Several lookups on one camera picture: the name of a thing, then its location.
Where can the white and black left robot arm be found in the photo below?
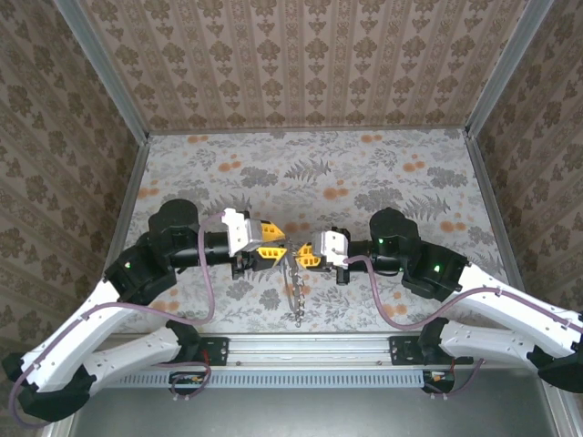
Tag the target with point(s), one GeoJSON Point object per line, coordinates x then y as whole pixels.
{"type": "Point", "coordinates": [82, 346]}

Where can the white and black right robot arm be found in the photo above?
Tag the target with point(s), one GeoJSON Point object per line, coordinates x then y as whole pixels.
{"type": "Point", "coordinates": [510, 309]}

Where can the floral printed table cover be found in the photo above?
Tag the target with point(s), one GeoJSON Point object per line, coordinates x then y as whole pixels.
{"type": "Point", "coordinates": [273, 159]}

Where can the steel sheet panel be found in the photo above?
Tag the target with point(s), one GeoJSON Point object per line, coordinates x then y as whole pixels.
{"type": "Point", "coordinates": [309, 414]}

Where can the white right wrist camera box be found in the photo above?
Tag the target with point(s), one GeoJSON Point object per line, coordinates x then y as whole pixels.
{"type": "Point", "coordinates": [332, 248]}

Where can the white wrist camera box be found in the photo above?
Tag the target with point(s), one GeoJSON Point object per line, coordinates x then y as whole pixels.
{"type": "Point", "coordinates": [332, 248]}
{"type": "Point", "coordinates": [239, 230]}

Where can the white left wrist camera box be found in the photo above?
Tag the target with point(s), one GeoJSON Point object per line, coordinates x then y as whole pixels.
{"type": "Point", "coordinates": [239, 230]}

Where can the aluminium table side rail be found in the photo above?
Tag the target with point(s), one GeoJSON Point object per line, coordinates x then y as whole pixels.
{"type": "Point", "coordinates": [132, 191]}
{"type": "Point", "coordinates": [483, 191]}

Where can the aluminium mounting rail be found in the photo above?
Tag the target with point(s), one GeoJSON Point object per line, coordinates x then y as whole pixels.
{"type": "Point", "coordinates": [309, 348]}

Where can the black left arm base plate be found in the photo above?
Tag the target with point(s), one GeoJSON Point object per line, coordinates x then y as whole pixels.
{"type": "Point", "coordinates": [214, 350]}

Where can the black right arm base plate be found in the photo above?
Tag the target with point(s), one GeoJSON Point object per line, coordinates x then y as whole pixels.
{"type": "Point", "coordinates": [403, 350]}

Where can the aluminium frame post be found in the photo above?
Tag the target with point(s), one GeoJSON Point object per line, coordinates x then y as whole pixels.
{"type": "Point", "coordinates": [505, 73]}
{"type": "Point", "coordinates": [105, 77]}

